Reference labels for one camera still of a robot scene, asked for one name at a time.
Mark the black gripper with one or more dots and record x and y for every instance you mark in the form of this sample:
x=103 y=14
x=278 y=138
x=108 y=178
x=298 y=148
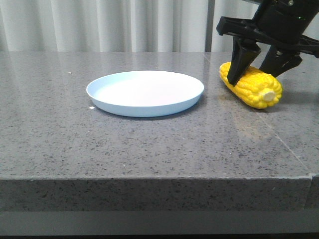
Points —
x=279 y=23

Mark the yellow corn cob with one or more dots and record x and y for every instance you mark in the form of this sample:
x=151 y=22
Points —
x=255 y=88

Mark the light blue round plate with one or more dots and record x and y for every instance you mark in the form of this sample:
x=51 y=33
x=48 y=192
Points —
x=145 y=94

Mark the white pleated curtain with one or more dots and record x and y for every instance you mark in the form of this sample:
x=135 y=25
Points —
x=117 y=25

